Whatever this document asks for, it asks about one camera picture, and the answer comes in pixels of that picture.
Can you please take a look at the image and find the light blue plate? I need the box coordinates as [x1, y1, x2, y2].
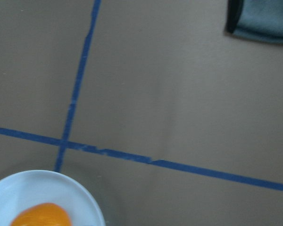
[0, 170, 106, 226]

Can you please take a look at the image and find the orange mandarin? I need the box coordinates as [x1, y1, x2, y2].
[10, 203, 72, 226]

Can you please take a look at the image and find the grey folded cloth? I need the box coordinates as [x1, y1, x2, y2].
[225, 0, 283, 44]

